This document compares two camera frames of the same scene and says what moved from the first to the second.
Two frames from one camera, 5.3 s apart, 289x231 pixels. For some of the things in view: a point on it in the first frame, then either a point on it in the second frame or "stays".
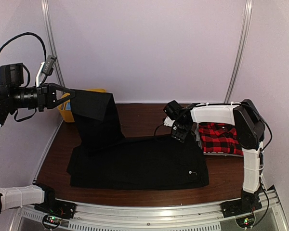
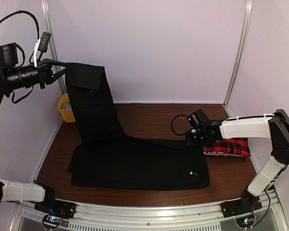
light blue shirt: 68,106 stays
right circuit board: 245,222 stays
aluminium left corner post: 48,22 stays
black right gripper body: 184,130 to 197,141
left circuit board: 51,221 stays
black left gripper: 45,95 to 46,75
